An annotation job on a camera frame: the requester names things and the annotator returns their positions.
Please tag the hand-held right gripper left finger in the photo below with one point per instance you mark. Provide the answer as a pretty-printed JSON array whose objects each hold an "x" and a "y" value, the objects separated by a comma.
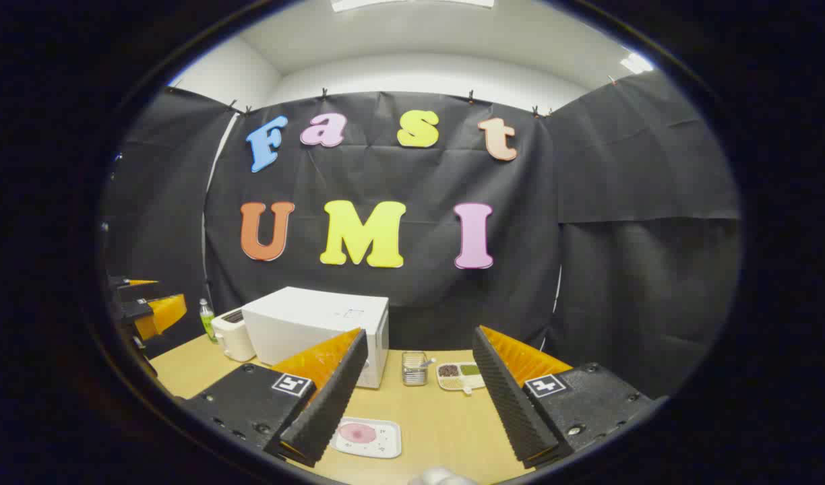
[{"x": 331, "y": 397}]

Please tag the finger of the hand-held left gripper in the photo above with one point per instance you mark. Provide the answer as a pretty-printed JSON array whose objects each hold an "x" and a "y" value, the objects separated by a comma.
[
  {"x": 163, "y": 313},
  {"x": 139, "y": 281}
]

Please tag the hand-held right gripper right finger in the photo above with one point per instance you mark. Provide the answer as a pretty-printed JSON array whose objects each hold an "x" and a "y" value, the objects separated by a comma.
[{"x": 507, "y": 397}]

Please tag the pink meat slice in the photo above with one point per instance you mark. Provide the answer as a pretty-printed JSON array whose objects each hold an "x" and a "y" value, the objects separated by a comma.
[{"x": 357, "y": 432}]

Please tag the white square food plate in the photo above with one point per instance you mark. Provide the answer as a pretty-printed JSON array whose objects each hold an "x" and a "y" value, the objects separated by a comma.
[{"x": 382, "y": 444}]

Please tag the white microwave oven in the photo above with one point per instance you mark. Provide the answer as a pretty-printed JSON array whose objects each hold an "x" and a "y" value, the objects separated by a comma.
[{"x": 304, "y": 323}]

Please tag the green drink bottle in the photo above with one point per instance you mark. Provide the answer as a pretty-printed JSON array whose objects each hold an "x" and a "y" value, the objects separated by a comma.
[{"x": 207, "y": 322}]

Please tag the white divided bean dish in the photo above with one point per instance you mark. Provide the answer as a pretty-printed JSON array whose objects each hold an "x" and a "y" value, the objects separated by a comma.
[{"x": 456, "y": 377}]

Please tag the ceiling light panel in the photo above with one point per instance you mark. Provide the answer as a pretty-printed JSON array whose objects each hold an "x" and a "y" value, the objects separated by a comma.
[
  {"x": 636, "y": 63},
  {"x": 412, "y": 3}
]

